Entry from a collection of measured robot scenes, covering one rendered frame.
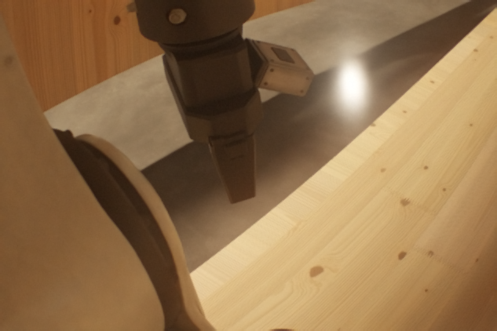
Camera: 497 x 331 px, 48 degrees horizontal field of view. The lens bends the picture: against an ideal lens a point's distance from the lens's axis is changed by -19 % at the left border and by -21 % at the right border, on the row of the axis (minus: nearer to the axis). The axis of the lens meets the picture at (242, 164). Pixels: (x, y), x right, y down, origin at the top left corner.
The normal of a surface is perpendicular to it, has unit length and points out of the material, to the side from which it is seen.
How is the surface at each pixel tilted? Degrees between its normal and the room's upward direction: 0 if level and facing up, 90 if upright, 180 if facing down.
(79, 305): 64
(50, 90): 90
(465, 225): 0
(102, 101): 0
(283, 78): 92
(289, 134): 0
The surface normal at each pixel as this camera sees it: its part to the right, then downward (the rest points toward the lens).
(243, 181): 0.30, 0.61
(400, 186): -0.05, -0.79
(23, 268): 0.44, -0.36
